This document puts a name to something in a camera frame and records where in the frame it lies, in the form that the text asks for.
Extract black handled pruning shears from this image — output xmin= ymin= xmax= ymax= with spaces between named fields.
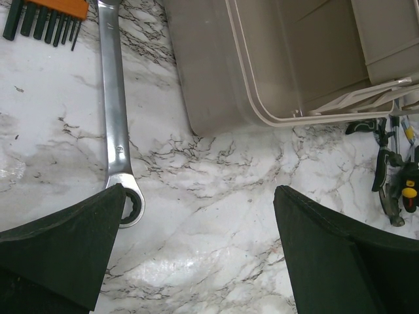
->
xmin=346 ymin=118 xmax=403 ymax=192

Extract silver ratchet combination wrench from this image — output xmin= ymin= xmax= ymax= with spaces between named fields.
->
xmin=97 ymin=1 xmax=145 ymax=228

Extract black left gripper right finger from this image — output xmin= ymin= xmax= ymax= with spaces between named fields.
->
xmin=274 ymin=186 xmax=418 ymax=313

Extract orange hex key set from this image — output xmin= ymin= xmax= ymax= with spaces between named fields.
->
xmin=3 ymin=0 xmax=89 ymax=50

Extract yellow black claw hammer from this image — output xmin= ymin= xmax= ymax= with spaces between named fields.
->
xmin=378 ymin=162 xmax=418 ymax=227

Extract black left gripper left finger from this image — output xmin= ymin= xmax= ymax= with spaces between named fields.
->
xmin=1 ymin=184 xmax=126 ymax=311

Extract translucent brown tool box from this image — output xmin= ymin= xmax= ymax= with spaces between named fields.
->
xmin=164 ymin=1 xmax=418 ymax=136

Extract small black-handled ball hammer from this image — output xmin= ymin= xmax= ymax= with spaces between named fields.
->
xmin=390 ymin=115 xmax=400 ymax=154

